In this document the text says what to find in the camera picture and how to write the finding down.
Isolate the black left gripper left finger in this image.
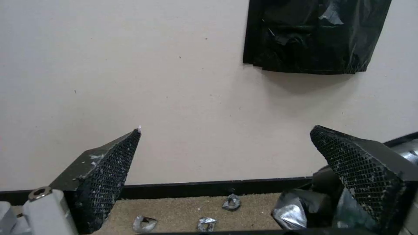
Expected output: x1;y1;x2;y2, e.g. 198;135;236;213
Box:
22;125;142;235

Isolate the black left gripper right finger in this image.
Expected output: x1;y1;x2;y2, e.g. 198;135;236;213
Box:
309;125;413;235

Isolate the black round trash bin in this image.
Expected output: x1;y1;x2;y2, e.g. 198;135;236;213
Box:
380;132;418;235

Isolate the crumpled black grey plastic bag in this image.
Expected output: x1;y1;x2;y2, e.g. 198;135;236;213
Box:
271;169;347;231

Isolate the folded black trash bag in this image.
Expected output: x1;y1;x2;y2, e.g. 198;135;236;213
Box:
242;0;393;75

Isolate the crumpled silver foil scrap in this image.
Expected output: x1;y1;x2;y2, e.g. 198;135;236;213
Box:
221;193;244;212
131;215;159;233
197;216;219;233

